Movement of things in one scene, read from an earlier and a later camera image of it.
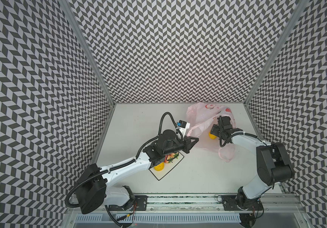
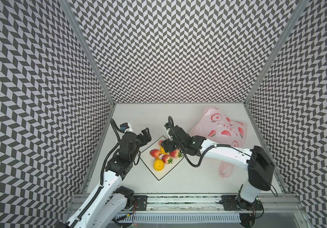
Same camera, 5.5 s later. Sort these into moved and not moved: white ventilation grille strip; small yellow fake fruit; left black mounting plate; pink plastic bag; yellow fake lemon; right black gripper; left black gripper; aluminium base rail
Moved: pink plastic bag; right black gripper; left black gripper; small yellow fake fruit
Not moved: aluminium base rail; left black mounting plate; white ventilation grille strip; yellow fake lemon
